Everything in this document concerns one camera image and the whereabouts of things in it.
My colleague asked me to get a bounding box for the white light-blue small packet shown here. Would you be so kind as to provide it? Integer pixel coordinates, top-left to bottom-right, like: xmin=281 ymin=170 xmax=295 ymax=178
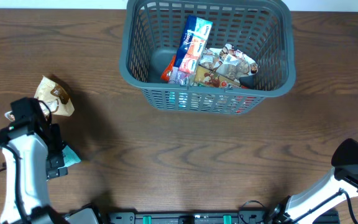
xmin=62 ymin=145 xmax=81 ymax=167

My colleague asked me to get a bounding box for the cream snack bag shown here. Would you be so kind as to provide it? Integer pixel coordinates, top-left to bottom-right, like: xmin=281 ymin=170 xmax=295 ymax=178
xmin=216 ymin=44 xmax=259 ymax=83
xmin=199 ymin=48 xmax=222 ymax=70
xmin=4 ymin=75 xmax=75 ymax=122

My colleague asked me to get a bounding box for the red orange pasta package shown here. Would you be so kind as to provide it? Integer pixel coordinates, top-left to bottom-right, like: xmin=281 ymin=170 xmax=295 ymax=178
xmin=160 ymin=55 xmax=251 ymax=90

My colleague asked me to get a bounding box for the Kleenex tissue multipack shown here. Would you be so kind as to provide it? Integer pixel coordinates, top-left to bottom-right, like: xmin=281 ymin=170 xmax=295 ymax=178
xmin=161 ymin=15 xmax=213 ymax=86

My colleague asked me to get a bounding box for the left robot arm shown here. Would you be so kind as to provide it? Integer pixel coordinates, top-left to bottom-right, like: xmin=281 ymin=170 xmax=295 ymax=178
xmin=0 ymin=98 xmax=102 ymax=224

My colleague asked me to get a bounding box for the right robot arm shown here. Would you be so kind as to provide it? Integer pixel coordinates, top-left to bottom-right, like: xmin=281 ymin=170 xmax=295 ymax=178
xmin=264 ymin=138 xmax=358 ymax=224

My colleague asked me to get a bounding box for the grey plastic lattice basket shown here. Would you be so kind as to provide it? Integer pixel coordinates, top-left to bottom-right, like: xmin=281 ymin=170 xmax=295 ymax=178
xmin=119 ymin=0 xmax=296 ymax=114

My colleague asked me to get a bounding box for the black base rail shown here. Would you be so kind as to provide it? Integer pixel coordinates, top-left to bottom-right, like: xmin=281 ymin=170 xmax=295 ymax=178
xmin=107 ymin=207 xmax=341 ymax=224

